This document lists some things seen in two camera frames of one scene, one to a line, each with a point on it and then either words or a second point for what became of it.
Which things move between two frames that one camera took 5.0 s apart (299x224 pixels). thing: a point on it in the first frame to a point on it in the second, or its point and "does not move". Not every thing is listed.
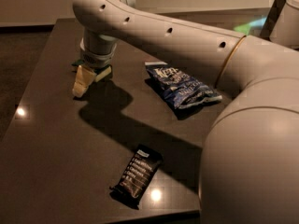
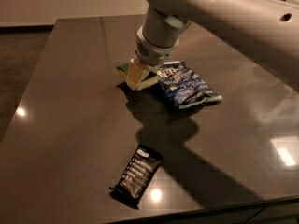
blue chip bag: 183,91 does not move
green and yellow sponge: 101,73 to 122,72
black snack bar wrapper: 136,176 does not move
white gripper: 97,59 to 153,52
